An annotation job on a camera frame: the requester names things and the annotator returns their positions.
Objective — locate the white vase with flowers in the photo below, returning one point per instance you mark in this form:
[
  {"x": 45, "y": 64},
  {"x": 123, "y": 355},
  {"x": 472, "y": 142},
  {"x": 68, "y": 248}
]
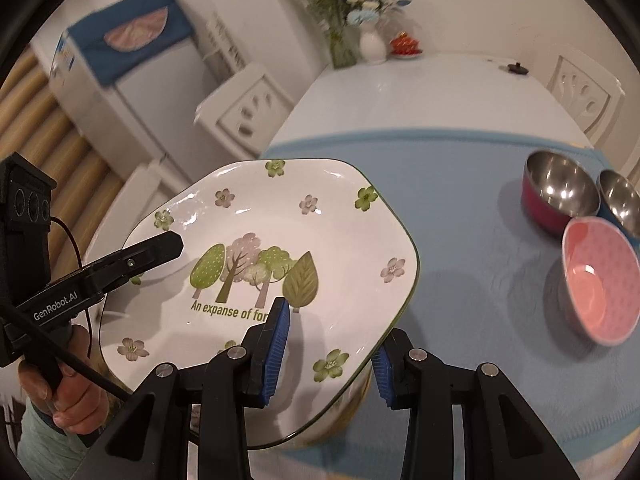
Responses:
[{"x": 350, "y": 5}]

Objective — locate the white floral tree-print plate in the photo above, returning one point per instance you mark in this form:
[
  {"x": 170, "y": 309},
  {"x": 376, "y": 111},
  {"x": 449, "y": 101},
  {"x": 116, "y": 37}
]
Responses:
[{"x": 260, "y": 280}]

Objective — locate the pink dotted bowl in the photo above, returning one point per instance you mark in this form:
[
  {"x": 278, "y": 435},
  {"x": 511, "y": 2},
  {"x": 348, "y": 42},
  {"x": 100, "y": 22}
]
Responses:
[{"x": 600, "y": 280}]

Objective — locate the light blue table mat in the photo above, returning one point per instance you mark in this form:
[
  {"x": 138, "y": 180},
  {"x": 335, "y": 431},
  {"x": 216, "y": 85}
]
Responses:
[{"x": 475, "y": 285}]

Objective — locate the person's left forearm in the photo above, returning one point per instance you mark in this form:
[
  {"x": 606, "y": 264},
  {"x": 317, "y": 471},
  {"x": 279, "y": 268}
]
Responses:
[{"x": 45, "y": 440}]

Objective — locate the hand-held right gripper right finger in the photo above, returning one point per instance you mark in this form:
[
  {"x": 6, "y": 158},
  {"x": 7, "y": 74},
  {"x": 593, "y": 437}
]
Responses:
[{"x": 382, "y": 367}]

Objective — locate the small red flower ornament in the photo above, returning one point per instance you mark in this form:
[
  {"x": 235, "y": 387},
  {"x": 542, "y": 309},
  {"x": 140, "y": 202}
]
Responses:
[{"x": 404, "y": 45}]

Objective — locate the white carved chair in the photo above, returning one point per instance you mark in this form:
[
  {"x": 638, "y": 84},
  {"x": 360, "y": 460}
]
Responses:
[
  {"x": 587, "y": 95},
  {"x": 245, "y": 105}
]

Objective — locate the person's left hand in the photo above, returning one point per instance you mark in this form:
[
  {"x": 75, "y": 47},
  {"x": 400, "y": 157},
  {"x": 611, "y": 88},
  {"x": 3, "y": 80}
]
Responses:
[{"x": 75, "y": 385}]

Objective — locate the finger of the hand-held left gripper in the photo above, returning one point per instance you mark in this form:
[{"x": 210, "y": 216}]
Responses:
[{"x": 140, "y": 256}]

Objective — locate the white refrigerator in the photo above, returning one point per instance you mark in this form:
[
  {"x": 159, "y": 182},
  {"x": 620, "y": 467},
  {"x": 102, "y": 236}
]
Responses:
[{"x": 120, "y": 105}]

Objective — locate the red steel-lined bowl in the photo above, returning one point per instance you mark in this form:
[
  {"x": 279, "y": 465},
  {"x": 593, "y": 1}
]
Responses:
[{"x": 557, "y": 192}]

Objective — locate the small black lid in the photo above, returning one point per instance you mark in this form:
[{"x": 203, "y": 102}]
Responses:
[{"x": 517, "y": 68}]

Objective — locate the blue steel-lined bowl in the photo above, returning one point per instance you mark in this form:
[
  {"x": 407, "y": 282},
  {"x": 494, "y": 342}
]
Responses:
[{"x": 620, "y": 200}]

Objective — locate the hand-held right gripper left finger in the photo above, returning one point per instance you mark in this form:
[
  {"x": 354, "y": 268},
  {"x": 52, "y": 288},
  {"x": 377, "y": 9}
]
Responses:
[{"x": 278, "y": 331}]

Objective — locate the blue fridge cover cloth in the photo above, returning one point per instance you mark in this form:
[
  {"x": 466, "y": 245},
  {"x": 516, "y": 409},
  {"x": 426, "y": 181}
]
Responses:
[{"x": 130, "y": 35}]

